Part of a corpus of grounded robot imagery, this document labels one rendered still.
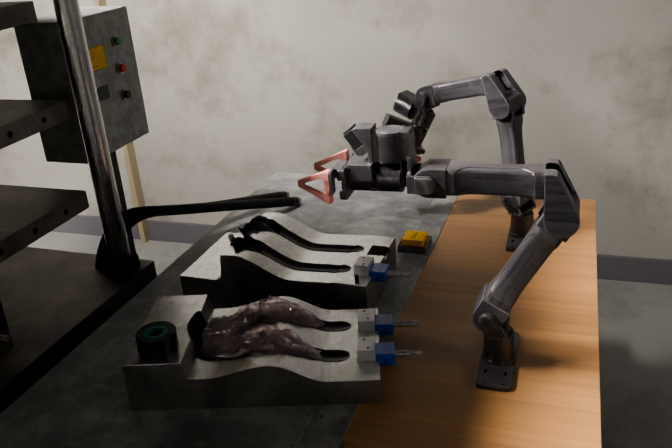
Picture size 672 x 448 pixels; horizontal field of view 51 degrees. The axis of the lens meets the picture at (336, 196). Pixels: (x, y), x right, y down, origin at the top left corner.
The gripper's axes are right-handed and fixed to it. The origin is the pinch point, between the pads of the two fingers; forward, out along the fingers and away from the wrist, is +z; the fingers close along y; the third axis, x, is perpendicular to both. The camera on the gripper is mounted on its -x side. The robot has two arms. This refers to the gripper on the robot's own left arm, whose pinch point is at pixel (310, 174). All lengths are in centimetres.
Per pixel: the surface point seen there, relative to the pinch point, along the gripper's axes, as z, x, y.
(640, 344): -79, 121, -133
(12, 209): 85, 14, -5
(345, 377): -10.5, 34.5, 19.4
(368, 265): -6.2, 28.3, -14.6
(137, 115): 78, 4, -56
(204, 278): 36, 33, -11
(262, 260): 20.2, 28.0, -12.8
